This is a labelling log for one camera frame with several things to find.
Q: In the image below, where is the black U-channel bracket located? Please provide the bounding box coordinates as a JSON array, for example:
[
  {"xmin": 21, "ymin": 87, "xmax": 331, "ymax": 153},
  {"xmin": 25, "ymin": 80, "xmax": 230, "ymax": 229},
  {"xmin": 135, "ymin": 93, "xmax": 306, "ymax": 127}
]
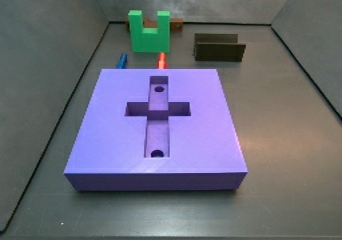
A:
[{"xmin": 194, "ymin": 33, "xmax": 246, "ymax": 62}]

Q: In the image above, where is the red stepped peg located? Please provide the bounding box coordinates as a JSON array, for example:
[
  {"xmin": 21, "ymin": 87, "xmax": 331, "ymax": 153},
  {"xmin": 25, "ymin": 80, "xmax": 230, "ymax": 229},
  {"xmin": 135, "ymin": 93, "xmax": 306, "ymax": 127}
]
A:
[{"xmin": 158, "ymin": 52, "xmax": 167, "ymax": 69}]

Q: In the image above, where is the brown T-shaped block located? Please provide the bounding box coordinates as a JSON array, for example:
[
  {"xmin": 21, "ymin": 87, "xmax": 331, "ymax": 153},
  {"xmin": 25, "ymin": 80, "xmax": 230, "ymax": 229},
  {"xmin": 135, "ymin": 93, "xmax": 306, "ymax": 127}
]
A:
[{"xmin": 125, "ymin": 18, "xmax": 184, "ymax": 33}]

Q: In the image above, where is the purple board with cross slot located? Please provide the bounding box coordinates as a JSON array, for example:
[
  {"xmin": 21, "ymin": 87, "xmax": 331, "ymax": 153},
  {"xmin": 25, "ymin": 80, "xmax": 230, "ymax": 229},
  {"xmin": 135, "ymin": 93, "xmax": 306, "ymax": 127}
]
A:
[{"xmin": 64, "ymin": 69, "xmax": 247, "ymax": 191}]

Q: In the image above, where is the blue stepped peg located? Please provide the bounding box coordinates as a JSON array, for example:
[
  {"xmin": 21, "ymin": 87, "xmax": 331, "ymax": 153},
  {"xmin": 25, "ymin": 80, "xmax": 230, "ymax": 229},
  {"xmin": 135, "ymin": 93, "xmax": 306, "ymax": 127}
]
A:
[{"xmin": 116, "ymin": 53, "xmax": 128, "ymax": 69}]

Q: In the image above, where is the green U-shaped block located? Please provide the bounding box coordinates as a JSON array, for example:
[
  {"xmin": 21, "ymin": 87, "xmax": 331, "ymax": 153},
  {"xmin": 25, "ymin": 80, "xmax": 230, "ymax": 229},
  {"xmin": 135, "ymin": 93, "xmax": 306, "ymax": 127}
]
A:
[{"xmin": 128, "ymin": 10, "xmax": 171, "ymax": 53}]

